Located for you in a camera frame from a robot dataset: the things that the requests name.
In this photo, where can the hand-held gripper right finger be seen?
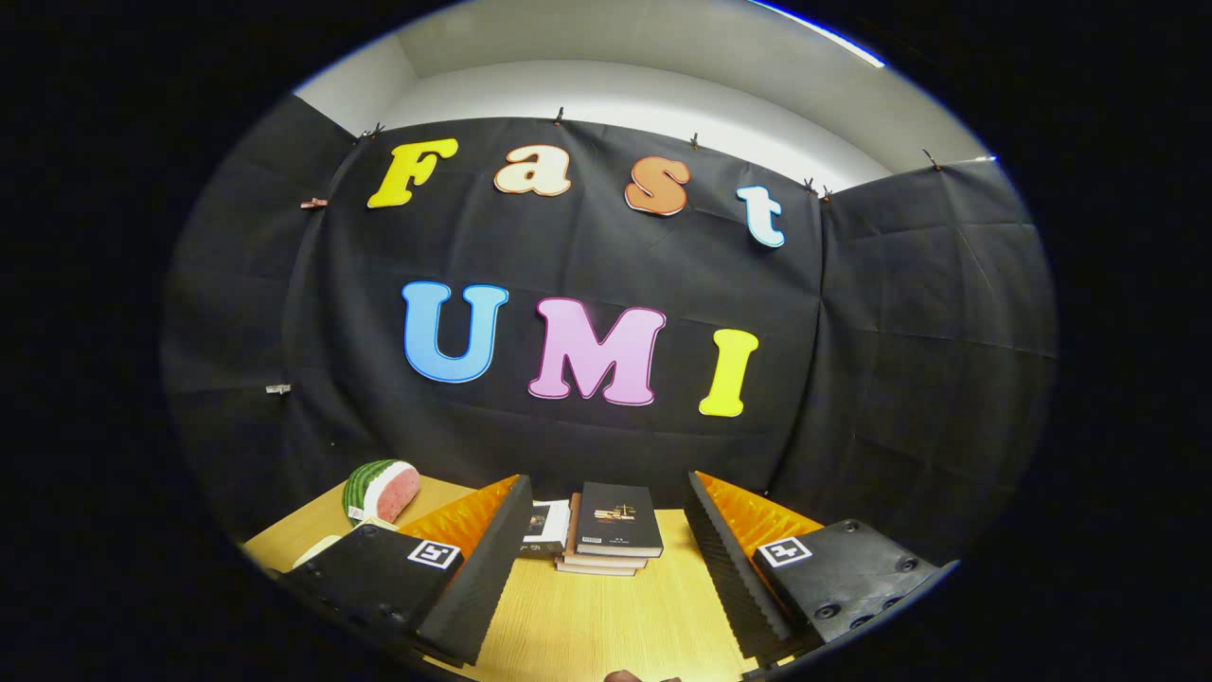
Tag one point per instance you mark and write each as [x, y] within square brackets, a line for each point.
[734, 573]

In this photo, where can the row of black cloth clips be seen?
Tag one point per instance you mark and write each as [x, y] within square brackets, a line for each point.
[559, 116]

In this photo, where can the watermelon slice toy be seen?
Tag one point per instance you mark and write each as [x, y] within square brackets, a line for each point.
[379, 491]

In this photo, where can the black hardcover book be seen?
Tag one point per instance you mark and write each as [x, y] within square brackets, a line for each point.
[620, 516]

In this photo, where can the beige fabric storage box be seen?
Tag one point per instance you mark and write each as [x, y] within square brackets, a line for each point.
[317, 549]

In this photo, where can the black backdrop cloth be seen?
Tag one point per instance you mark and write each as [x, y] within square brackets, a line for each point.
[587, 256]

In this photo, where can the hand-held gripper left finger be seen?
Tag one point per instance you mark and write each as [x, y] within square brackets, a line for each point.
[478, 578]

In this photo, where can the white portrait cover book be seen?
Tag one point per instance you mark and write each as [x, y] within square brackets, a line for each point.
[547, 526]

